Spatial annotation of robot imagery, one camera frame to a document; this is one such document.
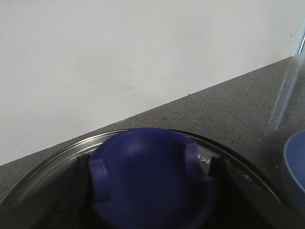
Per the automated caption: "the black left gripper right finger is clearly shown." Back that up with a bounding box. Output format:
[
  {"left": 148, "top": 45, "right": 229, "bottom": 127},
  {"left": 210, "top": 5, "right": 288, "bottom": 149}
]
[{"left": 204, "top": 157, "right": 269, "bottom": 229}]

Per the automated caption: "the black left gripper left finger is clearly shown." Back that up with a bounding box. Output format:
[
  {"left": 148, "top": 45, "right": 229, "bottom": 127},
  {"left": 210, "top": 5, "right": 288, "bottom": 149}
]
[{"left": 36, "top": 155, "right": 95, "bottom": 229}]

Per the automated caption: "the light blue ceramic bowl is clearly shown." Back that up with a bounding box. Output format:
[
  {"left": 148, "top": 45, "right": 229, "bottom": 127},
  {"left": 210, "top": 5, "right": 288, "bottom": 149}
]
[{"left": 281, "top": 130, "right": 305, "bottom": 214}]

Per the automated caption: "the glass lid with blue knob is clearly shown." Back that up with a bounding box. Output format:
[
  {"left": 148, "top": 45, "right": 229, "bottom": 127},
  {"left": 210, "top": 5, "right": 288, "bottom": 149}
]
[{"left": 0, "top": 128, "right": 285, "bottom": 229}]

